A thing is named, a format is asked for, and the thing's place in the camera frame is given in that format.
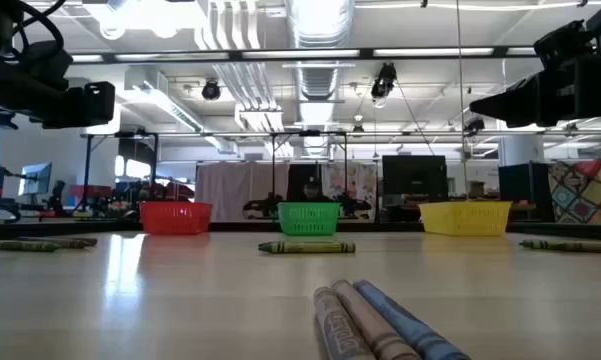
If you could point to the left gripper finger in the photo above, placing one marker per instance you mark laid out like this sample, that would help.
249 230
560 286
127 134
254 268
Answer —
87 105

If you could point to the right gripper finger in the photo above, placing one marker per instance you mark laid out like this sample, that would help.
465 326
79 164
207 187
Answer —
517 105

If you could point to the olive green crayon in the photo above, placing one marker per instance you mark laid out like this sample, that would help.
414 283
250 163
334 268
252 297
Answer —
75 242

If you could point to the green crayon olive wrapper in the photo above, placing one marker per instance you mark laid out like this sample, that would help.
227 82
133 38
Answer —
570 246

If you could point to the blue crayon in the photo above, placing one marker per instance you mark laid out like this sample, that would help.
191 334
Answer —
410 327

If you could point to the tan crayon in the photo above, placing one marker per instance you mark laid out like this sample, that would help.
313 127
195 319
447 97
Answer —
367 320

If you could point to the gray crayon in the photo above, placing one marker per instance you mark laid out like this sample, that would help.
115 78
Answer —
340 330

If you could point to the black background robot arm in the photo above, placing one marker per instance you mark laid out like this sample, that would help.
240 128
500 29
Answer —
355 205
262 205

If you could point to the white round column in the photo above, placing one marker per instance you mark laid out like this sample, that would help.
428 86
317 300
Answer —
521 147

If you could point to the black cabinet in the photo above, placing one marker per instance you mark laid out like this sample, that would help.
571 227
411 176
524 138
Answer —
522 190

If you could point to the lit computer monitor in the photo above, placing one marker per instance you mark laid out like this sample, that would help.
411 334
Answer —
36 178

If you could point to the colourful patchwork quilt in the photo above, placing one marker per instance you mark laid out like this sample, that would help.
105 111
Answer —
585 192

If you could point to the large black monitor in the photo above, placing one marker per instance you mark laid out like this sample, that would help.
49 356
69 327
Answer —
415 175

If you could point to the black ceiling spotlight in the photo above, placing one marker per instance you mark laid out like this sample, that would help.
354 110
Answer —
211 91

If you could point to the yellow plastic basket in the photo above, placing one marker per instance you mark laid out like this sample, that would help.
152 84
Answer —
466 218

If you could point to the red plastic basket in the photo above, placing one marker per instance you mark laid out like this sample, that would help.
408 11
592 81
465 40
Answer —
176 218

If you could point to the white curtain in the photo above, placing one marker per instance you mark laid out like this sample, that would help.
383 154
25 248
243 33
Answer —
230 190

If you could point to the floral cloth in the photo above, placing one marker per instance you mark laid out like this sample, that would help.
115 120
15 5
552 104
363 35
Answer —
360 182

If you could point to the person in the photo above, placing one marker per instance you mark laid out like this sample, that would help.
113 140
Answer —
313 189

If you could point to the green plastic basket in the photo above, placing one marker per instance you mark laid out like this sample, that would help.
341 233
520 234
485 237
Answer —
308 219

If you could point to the black overhead camera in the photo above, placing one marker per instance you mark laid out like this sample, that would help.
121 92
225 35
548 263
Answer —
384 82

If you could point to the black background rig frame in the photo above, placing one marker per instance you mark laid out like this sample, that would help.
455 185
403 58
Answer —
273 165

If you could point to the black aluminium rig frame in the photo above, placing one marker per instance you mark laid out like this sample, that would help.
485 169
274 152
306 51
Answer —
240 227

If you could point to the silver ventilation duct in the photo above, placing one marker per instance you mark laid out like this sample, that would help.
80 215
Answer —
320 40

